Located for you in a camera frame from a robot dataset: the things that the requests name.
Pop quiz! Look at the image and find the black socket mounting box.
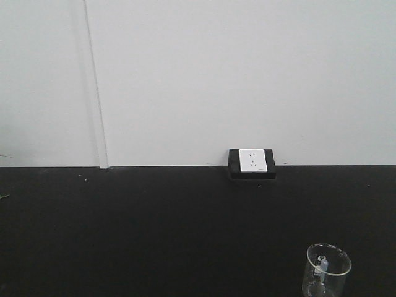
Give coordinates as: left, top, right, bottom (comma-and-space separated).
228, 148, 276, 180

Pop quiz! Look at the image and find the clear glass beaker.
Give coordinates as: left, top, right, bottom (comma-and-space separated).
302, 243, 352, 297

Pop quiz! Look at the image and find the white wall power socket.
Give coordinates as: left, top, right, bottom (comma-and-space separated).
239, 148, 267, 173

